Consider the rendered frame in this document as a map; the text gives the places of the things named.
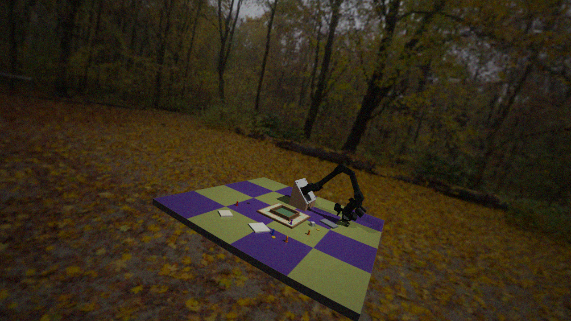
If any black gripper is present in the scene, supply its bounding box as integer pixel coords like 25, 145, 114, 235
334, 203, 357, 221

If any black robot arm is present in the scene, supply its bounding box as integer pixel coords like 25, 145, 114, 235
300, 164, 367, 221

